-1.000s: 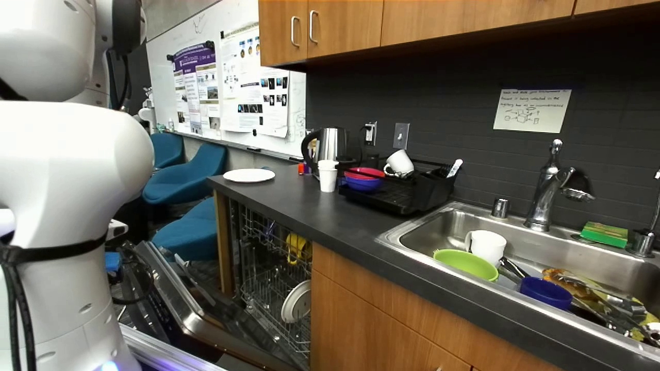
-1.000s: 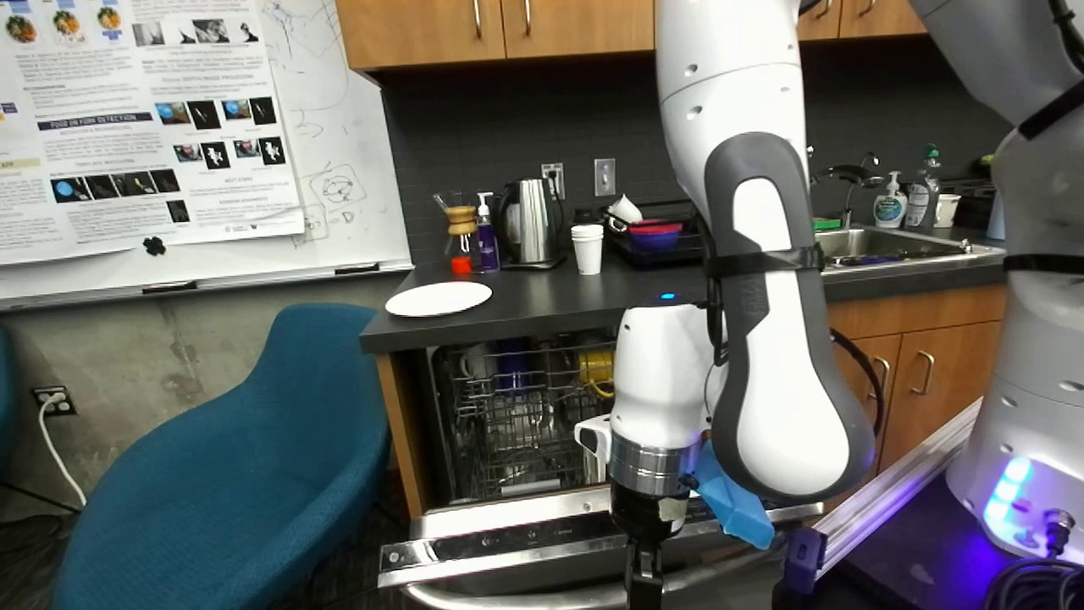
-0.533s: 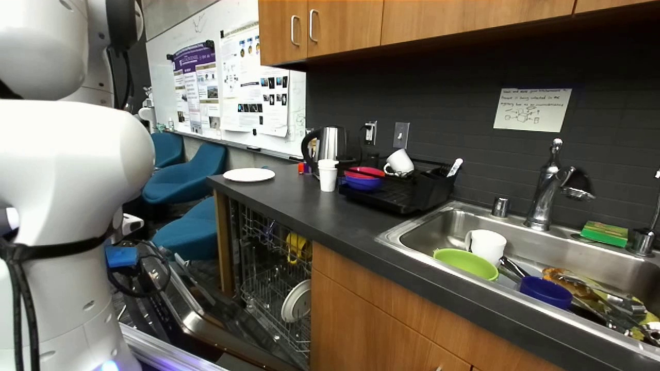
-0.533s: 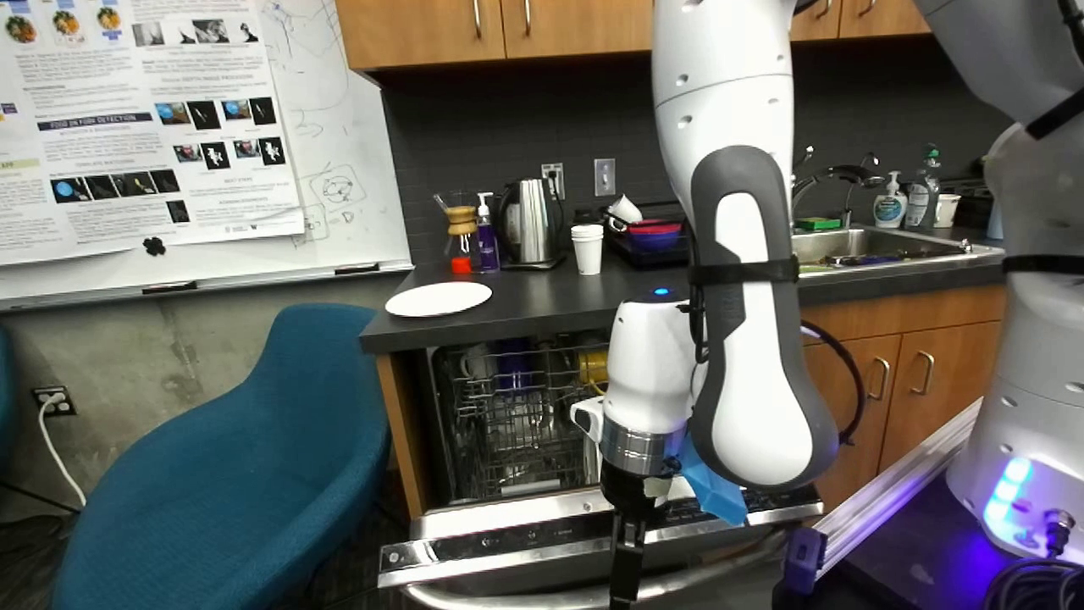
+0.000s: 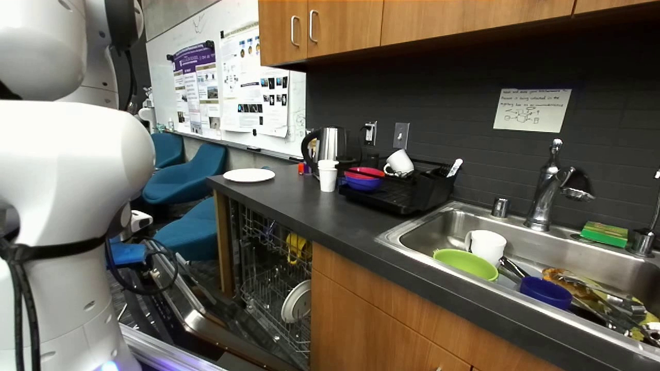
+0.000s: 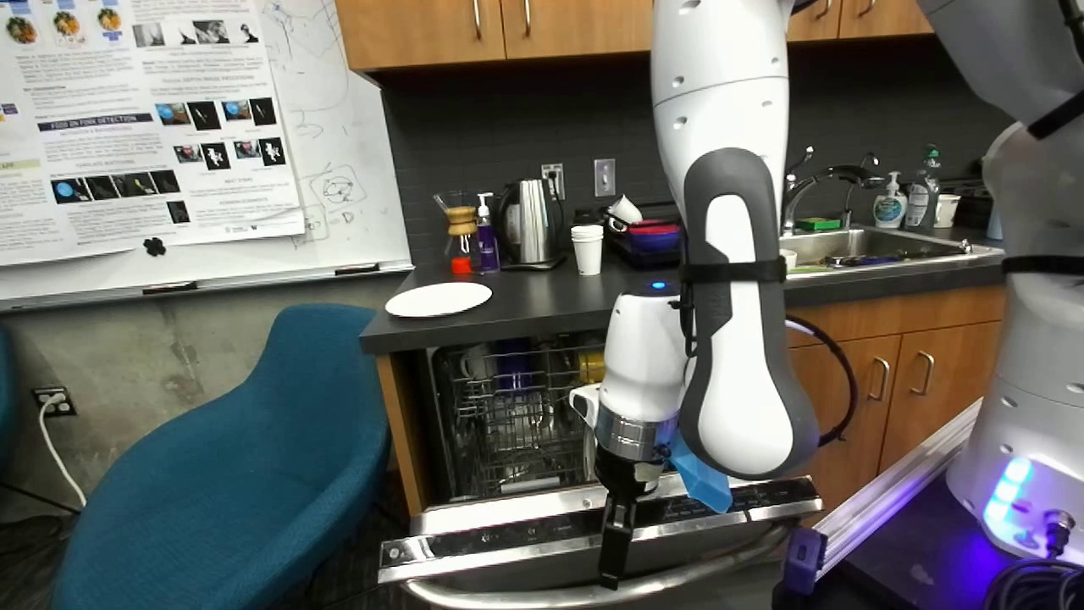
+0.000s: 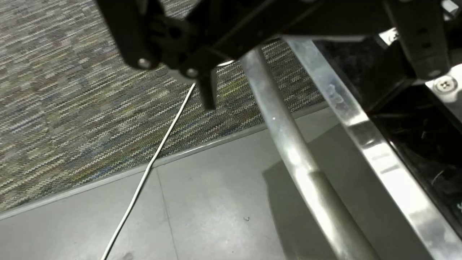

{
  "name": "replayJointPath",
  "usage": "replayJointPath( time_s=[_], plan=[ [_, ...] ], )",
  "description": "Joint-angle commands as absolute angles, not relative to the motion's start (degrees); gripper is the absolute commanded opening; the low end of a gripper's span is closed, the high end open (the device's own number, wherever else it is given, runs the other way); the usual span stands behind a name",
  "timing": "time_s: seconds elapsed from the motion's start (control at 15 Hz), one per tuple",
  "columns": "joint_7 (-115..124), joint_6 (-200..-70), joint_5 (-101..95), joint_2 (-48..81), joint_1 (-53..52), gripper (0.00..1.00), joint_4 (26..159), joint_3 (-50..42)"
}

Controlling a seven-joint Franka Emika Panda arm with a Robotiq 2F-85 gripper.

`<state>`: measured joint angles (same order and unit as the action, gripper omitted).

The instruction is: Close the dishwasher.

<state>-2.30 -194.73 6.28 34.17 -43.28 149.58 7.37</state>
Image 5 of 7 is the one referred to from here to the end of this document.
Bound wall light switch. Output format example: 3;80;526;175
390;120;412;151

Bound steel tumbler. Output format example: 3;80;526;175
319;125;340;161

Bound green bowl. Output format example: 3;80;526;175
431;246;500;283

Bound slim chrome side tap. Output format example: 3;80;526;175
632;163;660;258

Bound chrome kitchen faucet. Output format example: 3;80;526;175
524;136;596;233

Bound stainless steel sink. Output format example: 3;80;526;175
374;198;660;361

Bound wooden cabinet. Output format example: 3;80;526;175
258;0;660;71
309;240;566;371

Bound dishwasher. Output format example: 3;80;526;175
112;234;305;371

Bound wooden lower cabinet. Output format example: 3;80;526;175
309;240;566;371

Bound poster with purple header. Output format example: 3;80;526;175
167;39;224;136

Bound white poster with photos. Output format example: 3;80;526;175
216;22;295;141

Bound white cup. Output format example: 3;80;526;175
463;227;509;267
316;156;340;193

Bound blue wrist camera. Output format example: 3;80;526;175
102;240;150;271

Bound wall power outlet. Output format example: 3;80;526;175
361;120;379;148

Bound red bowl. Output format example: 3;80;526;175
346;163;386;182

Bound white plate, flat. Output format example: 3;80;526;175
221;165;277;186

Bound white bottle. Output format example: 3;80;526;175
135;93;157;133

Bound dishwasher wire rack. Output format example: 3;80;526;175
227;199;313;367

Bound wooden upper cabinet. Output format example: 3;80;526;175
258;0;660;71

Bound white paper wall sign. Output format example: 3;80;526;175
491;84;574;136

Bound metal cabinet handle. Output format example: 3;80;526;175
305;7;321;46
289;12;302;50

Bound green yellow sponge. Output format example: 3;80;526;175
578;219;630;249

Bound black dish drying rack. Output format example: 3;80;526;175
337;156;457;219

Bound white plate, upright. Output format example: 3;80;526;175
279;276;313;325

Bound small metal sink fitting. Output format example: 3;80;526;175
491;193;511;219

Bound black kettle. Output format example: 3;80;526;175
299;127;325;170

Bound blue chair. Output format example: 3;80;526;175
140;143;229;209
149;195;221;262
150;130;188;171

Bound dirty dishes with scraps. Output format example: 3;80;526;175
540;263;660;344

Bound white mug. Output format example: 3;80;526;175
381;147;417;180

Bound blue bowl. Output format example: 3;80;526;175
517;272;574;310

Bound black utensil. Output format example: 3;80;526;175
499;254;529;281

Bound purple bowl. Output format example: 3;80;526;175
342;171;383;193

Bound yellow cup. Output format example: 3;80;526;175
283;229;309;267

